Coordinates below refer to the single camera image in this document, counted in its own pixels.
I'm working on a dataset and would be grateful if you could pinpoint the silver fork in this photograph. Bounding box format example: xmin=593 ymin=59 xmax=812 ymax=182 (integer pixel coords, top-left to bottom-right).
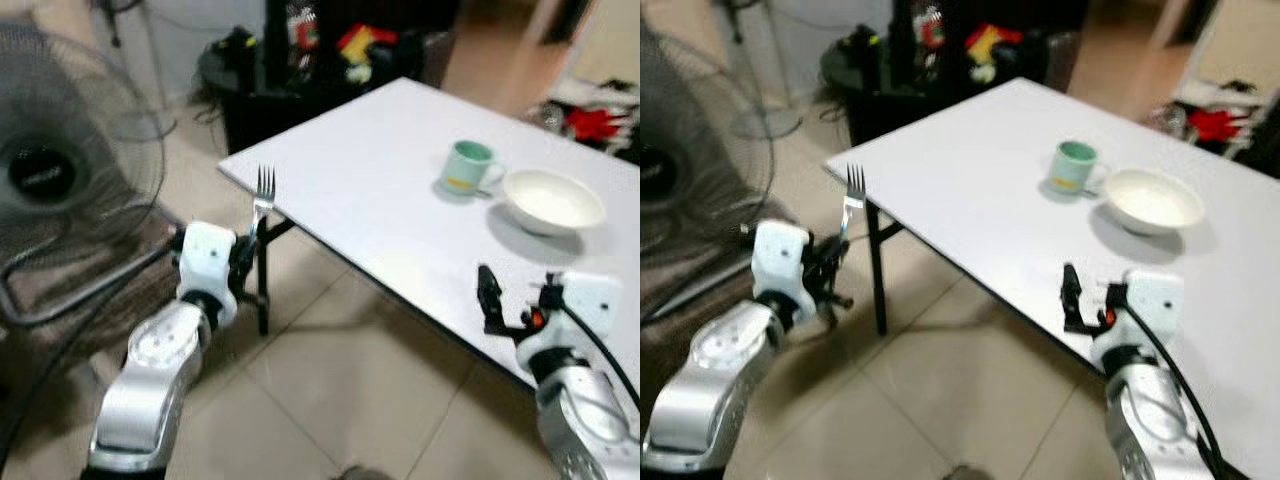
xmin=843 ymin=165 xmax=868 ymax=242
xmin=249 ymin=166 xmax=278 ymax=242

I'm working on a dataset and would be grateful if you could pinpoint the black white-table leg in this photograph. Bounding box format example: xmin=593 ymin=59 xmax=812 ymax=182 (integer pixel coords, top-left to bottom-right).
xmin=864 ymin=200 xmax=907 ymax=337
xmin=254 ymin=214 xmax=299 ymax=337

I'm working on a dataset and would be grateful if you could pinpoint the white bowl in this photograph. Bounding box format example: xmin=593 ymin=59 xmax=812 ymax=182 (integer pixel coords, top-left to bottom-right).
xmin=501 ymin=169 xmax=608 ymax=238
xmin=1104 ymin=168 xmax=1208 ymax=238

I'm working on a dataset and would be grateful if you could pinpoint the green mug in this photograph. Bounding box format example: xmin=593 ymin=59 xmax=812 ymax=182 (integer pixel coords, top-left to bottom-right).
xmin=1048 ymin=140 xmax=1112 ymax=198
xmin=437 ymin=140 xmax=507 ymax=199

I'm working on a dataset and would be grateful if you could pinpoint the black round table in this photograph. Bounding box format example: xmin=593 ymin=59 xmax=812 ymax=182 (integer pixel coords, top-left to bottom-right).
xmin=197 ymin=38 xmax=447 ymax=153
xmin=820 ymin=38 xmax=1083 ymax=147

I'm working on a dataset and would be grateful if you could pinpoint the black standing fan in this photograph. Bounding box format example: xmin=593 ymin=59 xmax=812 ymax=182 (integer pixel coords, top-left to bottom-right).
xmin=640 ymin=22 xmax=772 ymax=273
xmin=0 ymin=22 xmax=168 ymax=269

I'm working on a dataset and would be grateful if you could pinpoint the red cloth item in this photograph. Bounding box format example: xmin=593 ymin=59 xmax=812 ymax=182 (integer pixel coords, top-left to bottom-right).
xmin=563 ymin=105 xmax=630 ymax=144
xmin=1189 ymin=107 xmax=1252 ymax=144

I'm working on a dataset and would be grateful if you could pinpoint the black yellow object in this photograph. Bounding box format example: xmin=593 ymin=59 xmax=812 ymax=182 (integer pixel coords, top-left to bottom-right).
xmin=214 ymin=28 xmax=262 ymax=73
xmin=845 ymin=28 xmax=888 ymax=69

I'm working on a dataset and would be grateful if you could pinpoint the red yellow object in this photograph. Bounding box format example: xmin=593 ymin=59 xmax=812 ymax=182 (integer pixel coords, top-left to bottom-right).
xmin=964 ymin=22 xmax=1027 ymax=63
xmin=337 ymin=22 xmax=402 ymax=63

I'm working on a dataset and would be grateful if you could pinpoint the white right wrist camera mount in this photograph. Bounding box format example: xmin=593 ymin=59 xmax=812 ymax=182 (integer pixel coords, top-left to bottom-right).
xmin=1090 ymin=267 xmax=1187 ymax=368
xmin=514 ymin=269 xmax=624 ymax=373

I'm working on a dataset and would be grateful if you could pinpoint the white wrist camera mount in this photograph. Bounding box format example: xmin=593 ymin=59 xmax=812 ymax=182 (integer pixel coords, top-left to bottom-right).
xmin=176 ymin=221 xmax=239 ymax=324
xmin=750 ymin=219 xmax=812 ymax=327
xmin=514 ymin=269 xmax=624 ymax=373
xmin=1090 ymin=267 xmax=1187 ymax=368

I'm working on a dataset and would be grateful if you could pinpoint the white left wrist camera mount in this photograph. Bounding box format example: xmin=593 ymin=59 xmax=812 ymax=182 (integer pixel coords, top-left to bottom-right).
xmin=750 ymin=219 xmax=812 ymax=327
xmin=176 ymin=221 xmax=239 ymax=324

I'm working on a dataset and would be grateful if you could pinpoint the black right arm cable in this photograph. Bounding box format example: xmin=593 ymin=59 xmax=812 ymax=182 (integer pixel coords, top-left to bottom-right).
xmin=1124 ymin=303 xmax=1229 ymax=480
xmin=558 ymin=303 xmax=641 ymax=406

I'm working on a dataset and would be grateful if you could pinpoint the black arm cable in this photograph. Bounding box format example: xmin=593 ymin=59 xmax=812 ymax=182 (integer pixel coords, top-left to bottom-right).
xmin=0 ymin=243 xmax=179 ymax=473
xmin=640 ymin=248 xmax=758 ymax=333
xmin=1124 ymin=303 xmax=1229 ymax=480
xmin=558 ymin=303 xmax=641 ymax=406

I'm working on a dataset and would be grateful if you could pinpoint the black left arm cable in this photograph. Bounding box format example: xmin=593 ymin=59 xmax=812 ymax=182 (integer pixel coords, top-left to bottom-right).
xmin=0 ymin=243 xmax=179 ymax=473
xmin=640 ymin=248 xmax=758 ymax=333

